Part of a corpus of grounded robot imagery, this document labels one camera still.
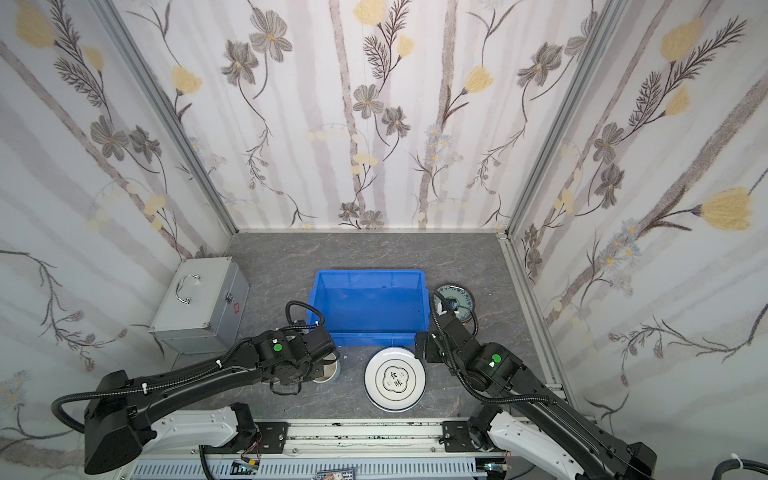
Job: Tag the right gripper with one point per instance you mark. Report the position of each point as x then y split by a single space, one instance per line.
447 324

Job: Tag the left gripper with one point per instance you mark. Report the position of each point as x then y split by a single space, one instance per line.
324 346

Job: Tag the white plate with green rim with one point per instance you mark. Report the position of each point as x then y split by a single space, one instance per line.
395 380

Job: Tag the cream mug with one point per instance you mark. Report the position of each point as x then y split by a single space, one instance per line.
329 369

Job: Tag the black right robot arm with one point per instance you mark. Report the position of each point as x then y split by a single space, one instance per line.
520 415

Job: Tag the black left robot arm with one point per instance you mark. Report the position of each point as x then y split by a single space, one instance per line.
119 417

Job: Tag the blue plastic bin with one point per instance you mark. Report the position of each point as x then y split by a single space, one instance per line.
372 307

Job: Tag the green patterned plate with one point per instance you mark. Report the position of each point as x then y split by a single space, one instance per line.
455 298

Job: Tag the silver aluminium case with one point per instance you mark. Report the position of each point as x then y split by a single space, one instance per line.
203 307

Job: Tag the aluminium mounting rail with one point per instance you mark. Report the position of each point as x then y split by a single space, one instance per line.
197 444

